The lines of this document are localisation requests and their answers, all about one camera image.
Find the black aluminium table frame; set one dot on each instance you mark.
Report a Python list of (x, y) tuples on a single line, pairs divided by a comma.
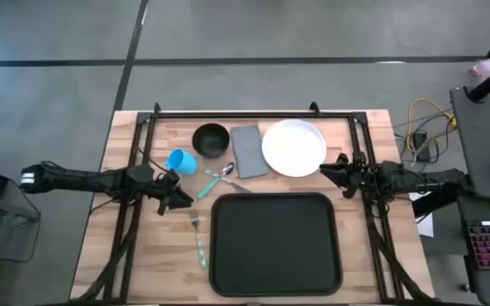
[(249, 115)]

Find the grey cloth napkin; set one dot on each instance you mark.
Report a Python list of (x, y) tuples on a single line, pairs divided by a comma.
[(249, 151)]

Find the grey side desk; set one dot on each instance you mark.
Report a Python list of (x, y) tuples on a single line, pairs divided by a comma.
[(483, 140)]

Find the white round plate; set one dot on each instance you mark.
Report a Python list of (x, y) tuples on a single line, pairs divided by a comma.
[(294, 148)]

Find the blue plastic cup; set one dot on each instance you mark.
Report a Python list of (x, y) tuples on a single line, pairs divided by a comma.
[(183, 162)]

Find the person's pink shoe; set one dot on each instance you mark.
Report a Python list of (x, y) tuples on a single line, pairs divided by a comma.
[(485, 67)]

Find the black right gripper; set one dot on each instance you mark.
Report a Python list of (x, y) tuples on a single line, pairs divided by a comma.
[(362, 174)]

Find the black power adapter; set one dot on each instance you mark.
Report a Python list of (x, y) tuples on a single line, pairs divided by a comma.
[(421, 144)]

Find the black plastic tray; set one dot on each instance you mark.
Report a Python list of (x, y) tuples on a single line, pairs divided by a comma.
[(275, 244)]

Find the black desk under keyboard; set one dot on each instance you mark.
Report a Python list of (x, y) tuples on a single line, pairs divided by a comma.
[(489, 285)]

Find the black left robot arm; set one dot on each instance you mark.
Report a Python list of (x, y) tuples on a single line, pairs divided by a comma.
[(79, 180)]

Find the white paper sheet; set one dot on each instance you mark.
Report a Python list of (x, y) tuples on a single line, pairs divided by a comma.
[(425, 223)]

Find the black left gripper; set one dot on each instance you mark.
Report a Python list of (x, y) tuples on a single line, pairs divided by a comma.
[(167, 187)]

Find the dark round bowl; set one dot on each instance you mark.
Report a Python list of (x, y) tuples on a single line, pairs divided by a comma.
[(210, 140)]

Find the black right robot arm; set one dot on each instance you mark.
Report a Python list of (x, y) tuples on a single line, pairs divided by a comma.
[(440, 178)]

